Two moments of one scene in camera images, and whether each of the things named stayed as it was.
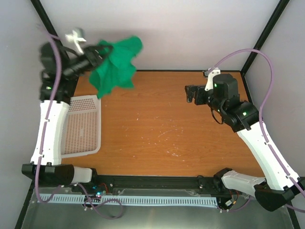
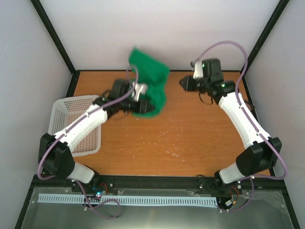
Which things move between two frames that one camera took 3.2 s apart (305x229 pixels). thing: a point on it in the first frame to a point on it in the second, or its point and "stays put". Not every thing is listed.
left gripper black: [93, 56] to [140, 109]
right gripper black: [190, 93] to [186, 83]
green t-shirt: [117, 68] to [154, 74]
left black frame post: [51, 30] stays put
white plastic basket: [82, 129] stays put
